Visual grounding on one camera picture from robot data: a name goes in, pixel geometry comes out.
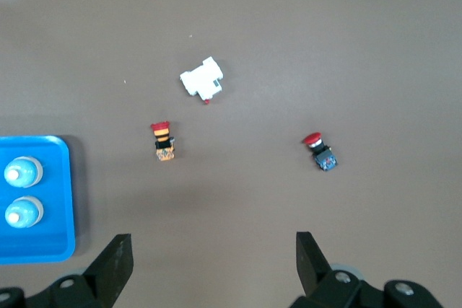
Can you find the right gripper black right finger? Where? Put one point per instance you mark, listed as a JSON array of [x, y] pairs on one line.
[[317, 279]]

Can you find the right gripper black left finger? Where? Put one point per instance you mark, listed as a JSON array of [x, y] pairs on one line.
[[108, 272]]

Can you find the blue desk bell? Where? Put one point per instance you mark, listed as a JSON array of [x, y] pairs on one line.
[[22, 171], [22, 212]]

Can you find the blue plastic tray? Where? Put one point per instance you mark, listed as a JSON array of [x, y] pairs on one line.
[[57, 214]]

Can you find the red button blue base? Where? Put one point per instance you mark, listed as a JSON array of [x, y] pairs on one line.
[[323, 154]]

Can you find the red button orange base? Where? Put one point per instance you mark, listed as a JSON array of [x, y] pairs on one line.
[[164, 142]]

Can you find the white circuit breaker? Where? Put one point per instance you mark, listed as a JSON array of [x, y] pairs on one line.
[[200, 79]]

